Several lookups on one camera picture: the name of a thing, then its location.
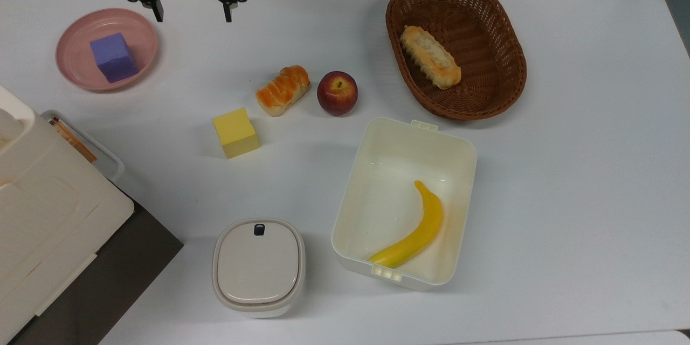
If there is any purple cube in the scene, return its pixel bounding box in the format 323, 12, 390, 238
89, 32, 139, 84

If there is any yellow cube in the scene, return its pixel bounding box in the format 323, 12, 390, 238
212, 107, 260, 160

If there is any pink round plate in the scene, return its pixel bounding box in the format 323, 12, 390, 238
56, 8, 159, 92

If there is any glazed braided bread roll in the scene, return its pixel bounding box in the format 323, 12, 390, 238
256, 65, 311, 117

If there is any red apple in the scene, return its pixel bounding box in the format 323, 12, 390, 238
316, 71, 359, 116

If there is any clear plastic box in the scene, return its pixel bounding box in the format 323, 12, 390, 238
41, 110, 126, 184

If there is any long pale bread loaf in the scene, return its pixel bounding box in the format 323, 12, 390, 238
399, 25, 462, 90

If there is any white appliance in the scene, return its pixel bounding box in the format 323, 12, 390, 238
0, 85, 135, 343

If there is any cream plastic container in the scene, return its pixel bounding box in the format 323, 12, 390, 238
331, 117, 478, 292

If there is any white lidded container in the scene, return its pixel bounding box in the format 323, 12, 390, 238
212, 218, 306, 319

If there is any brown wicker basket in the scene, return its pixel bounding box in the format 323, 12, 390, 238
385, 0, 527, 121

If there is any dark grey mat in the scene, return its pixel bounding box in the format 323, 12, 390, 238
9, 186, 184, 345

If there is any yellow banana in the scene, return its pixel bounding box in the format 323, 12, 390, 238
368, 180, 444, 269

